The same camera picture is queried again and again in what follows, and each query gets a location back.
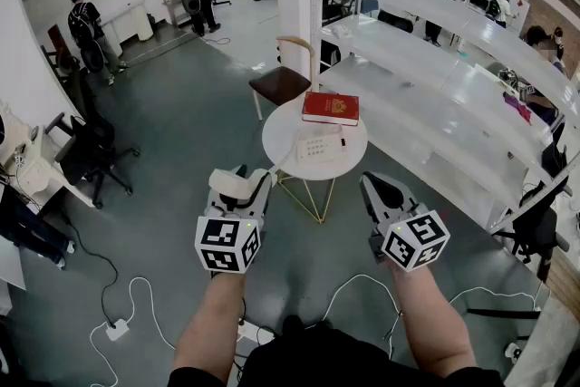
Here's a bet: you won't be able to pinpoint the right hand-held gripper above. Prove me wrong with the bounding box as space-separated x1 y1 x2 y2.
360 171 452 273

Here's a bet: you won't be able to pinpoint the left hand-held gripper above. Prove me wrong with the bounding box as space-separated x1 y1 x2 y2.
194 169 274 276

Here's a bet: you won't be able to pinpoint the white rectangular block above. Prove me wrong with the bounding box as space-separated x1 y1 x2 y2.
208 167 256 200

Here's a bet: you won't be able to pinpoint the person's left forearm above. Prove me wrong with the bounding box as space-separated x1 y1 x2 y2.
172 271 248 377

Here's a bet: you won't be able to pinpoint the person's right forearm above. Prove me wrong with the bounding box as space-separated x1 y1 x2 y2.
391 262 479 380

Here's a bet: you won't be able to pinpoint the round white side table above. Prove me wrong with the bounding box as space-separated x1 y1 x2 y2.
261 92 369 224

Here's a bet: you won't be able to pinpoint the white telephone base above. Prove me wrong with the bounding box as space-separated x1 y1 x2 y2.
295 125 349 168

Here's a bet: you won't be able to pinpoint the red hardcover book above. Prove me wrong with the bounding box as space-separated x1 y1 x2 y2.
301 91 361 127

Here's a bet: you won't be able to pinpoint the wooden chair with brown seat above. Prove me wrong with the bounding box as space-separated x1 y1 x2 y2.
248 35 315 121

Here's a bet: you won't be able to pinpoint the white metal shelving rack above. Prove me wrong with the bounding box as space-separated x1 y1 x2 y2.
310 0 580 237

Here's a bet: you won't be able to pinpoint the black office chair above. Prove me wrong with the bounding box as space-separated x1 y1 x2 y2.
44 112 140 210
492 176 571 283

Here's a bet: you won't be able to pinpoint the purple cloth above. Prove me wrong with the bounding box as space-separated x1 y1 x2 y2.
501 92 535 124

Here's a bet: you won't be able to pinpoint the person's black clothing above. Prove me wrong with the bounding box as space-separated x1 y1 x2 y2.
167 321 504 387

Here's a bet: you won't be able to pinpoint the white power strip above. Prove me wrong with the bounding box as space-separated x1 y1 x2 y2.
105 318 131 342

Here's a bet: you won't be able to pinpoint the white low cabinet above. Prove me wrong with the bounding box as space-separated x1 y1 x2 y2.
100 0 156 59

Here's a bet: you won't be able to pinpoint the white floor cable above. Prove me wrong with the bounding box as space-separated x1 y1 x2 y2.
305 274 545 332
88 276 177 387

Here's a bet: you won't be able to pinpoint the black floor cable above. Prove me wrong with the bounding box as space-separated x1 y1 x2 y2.
58 212 120 328

